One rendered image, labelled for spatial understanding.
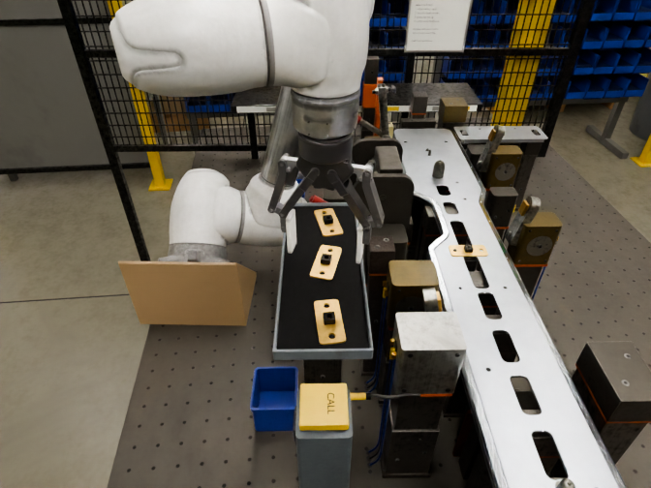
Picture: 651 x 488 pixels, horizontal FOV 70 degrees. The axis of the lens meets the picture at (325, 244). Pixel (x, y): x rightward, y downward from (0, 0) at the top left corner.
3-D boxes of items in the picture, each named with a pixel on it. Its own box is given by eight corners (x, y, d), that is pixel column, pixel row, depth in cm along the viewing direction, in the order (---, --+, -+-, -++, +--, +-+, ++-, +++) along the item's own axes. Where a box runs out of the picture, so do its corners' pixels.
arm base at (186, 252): (153, 261, 116) (155, 239, 116) (168, 268, 137) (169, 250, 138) (229, 263, 119) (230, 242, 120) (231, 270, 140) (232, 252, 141)
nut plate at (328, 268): (331, 280, 76) (331, 275, 75) (309, 277, 76) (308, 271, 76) (342, 249, 82) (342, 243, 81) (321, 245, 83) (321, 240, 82)
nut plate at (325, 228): (343, 233, 85) (344, 228, 85) (324, 237, 85) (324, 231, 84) (331, 209, 92) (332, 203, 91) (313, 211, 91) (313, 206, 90)
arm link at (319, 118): (354, 103, 56) (352, 147, 60) (365, 77, 63) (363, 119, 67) (281, 96, 58) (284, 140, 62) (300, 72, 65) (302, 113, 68)
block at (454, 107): (450, 196, 181) (469, 106, 158) (430, 196, 181) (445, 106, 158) (447, 185, 187) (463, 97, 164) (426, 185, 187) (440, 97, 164)
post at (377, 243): (381, 376, 116) (395, 251, 91) (360, 376, 116) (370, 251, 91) (379, 359, 120) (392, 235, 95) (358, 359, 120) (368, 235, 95)
